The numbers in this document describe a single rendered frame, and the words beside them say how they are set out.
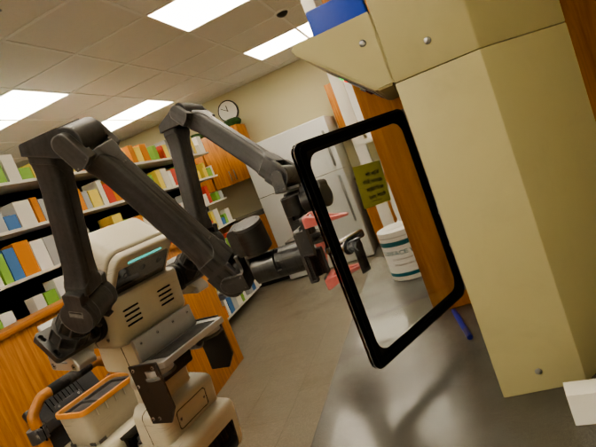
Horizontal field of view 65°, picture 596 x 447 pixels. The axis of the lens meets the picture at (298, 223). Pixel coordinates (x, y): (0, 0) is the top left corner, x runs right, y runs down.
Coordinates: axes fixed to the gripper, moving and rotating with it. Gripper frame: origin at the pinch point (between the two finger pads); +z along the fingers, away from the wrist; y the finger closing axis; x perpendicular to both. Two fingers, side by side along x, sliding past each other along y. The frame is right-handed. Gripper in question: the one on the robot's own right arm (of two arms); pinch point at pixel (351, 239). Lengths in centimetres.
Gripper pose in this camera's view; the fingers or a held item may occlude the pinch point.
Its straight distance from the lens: 85.5
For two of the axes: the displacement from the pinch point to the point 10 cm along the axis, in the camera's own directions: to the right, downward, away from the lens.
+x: 2.4, -2.1, 9.5
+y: -3.5, -9.3, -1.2
